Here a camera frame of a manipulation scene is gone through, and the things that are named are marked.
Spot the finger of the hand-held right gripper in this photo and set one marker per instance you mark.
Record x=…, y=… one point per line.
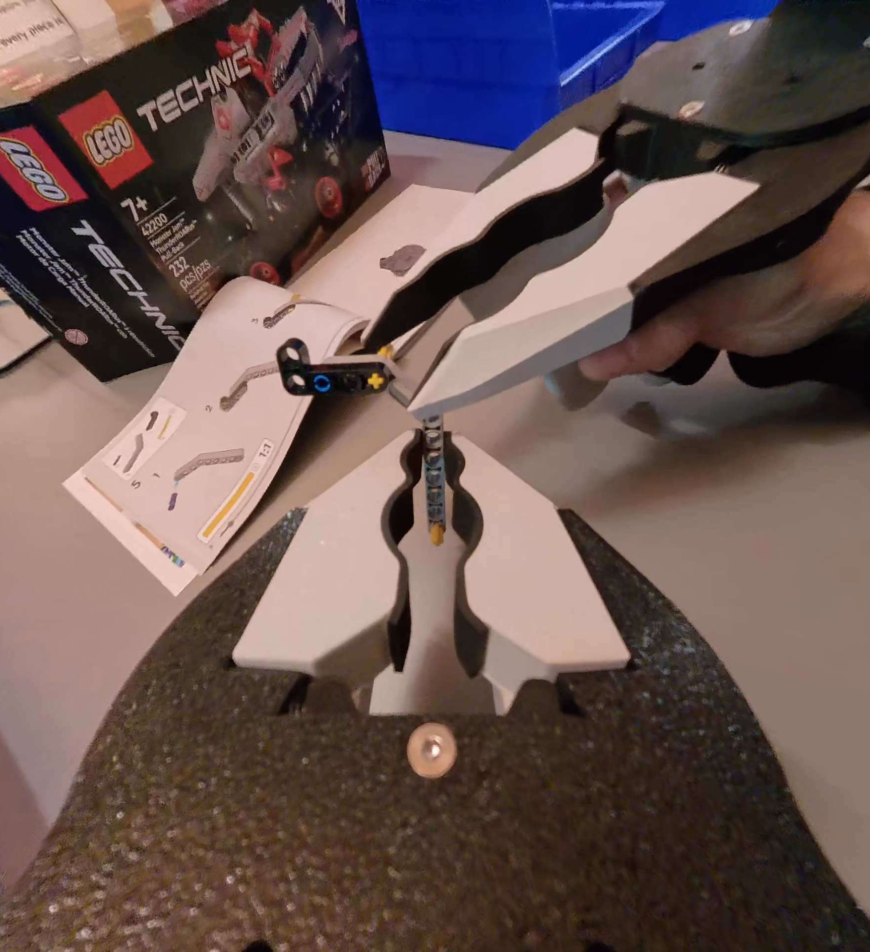
x=554, y=320
x=509, y=193

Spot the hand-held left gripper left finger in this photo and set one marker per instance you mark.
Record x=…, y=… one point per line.
x=323, y=587

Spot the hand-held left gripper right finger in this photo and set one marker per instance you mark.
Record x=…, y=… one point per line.
x=546, y=587

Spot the yellow toy axle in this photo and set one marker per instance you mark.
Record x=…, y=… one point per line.
x=437, y=535
x=378, y=381

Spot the grey angled toy beam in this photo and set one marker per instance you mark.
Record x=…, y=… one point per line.
x=433, y=476

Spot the black angled toy beam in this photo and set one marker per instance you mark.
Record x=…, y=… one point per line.
x=286, y=364

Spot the person's right forearm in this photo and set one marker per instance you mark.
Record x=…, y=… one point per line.
x=851, y=372

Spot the grey desk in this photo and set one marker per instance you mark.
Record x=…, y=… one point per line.
x=703, y=558

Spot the person's right hand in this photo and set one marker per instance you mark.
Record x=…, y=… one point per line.
x=762, y=305

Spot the blue plastic bin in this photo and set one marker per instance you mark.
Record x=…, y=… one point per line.
x=465, y=67

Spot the toy instruction booklet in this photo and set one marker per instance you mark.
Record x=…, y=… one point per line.
x=219, y=416

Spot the black toy set box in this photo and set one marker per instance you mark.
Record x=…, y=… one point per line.
x=182, y=186

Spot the printed instruction sheet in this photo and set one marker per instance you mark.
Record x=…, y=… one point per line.
x=18, y=44

